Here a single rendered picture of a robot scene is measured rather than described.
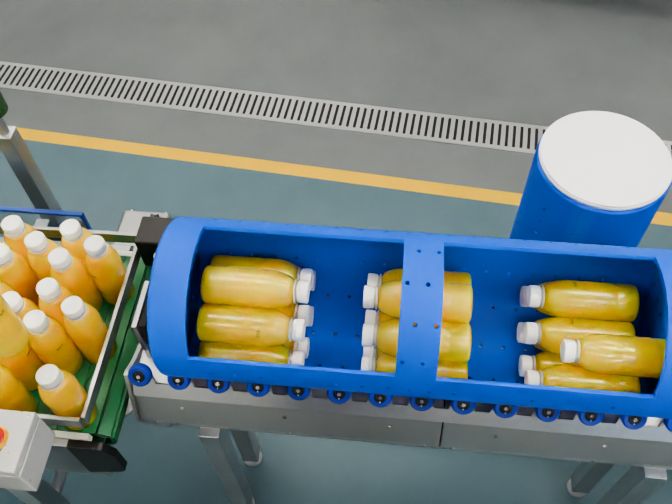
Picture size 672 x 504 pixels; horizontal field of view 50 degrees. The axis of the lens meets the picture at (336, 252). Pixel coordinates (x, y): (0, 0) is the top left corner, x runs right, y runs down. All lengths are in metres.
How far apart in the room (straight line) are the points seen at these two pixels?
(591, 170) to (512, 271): 0.33
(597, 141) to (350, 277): 0.63
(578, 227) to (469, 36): 2.04
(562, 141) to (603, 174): 0.12
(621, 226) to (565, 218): 0.11
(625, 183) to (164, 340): 0.97
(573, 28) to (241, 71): 1.55
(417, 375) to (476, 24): 2.62
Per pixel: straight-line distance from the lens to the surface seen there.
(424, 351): 1.14
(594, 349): 1.26
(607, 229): 1.61
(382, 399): 1.34
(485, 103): 3.21
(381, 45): 3.45
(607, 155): 1.65
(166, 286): 1.18
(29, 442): 1.29
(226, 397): 1.40
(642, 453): 1.50
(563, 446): 1.46
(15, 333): 1.28
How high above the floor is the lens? 2.19
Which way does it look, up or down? 55 degrees down
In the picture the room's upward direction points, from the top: 2 degrees counter-clockwise
